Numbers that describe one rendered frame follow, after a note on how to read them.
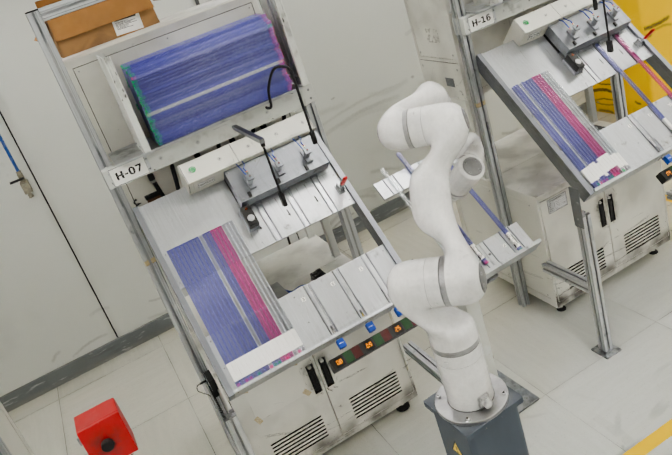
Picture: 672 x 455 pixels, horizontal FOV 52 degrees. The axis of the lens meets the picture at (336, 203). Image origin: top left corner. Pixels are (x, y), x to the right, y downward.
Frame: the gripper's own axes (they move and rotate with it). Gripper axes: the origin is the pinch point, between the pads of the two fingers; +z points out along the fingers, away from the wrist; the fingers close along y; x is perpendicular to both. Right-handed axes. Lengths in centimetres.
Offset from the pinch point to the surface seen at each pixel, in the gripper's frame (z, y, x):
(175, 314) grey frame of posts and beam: 43, 90, -20
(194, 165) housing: 6, 65, -54
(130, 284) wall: 181, 95, -80
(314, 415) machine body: 61, 62, 36
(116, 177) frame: 4, 89, -60
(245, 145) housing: 5, 46, -52
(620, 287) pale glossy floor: 70, -89, 60
